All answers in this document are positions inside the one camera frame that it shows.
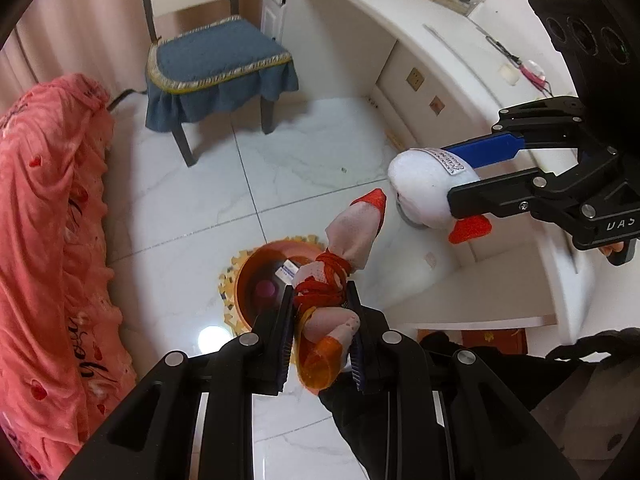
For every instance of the orange gloved right hand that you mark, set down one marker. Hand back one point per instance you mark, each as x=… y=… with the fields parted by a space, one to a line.
x=612 y=249

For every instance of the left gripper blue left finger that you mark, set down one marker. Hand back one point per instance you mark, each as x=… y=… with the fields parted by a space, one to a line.
x=275 y=328

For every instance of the pink curtain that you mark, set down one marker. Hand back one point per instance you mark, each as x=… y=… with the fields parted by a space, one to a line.
x=107 y=40

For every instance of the white blue medicine box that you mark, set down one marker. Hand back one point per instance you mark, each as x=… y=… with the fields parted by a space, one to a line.
x=286 y=272

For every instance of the orange trash bin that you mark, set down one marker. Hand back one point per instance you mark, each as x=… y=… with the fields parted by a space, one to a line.
x=270 y=279

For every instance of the pink white mini iron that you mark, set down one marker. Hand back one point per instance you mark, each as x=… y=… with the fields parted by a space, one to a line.
x=534 y=74

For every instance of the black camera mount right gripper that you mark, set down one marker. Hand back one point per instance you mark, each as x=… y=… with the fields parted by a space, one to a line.
x=603 y=68

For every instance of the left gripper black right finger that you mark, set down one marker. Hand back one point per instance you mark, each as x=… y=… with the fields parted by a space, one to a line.
x=365 y=351

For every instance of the white chair blue cushion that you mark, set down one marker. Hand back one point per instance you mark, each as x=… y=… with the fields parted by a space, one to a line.
x=215 y=68

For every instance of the white plush toy red trim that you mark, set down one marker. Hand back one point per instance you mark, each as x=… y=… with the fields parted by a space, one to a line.
x=422 y=179

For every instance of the red floral bed quilt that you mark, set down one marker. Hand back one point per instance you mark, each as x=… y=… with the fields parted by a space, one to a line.
x=64 y=368

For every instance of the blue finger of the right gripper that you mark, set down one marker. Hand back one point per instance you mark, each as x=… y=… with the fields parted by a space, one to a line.
x=488 y=150
x=502 y=196

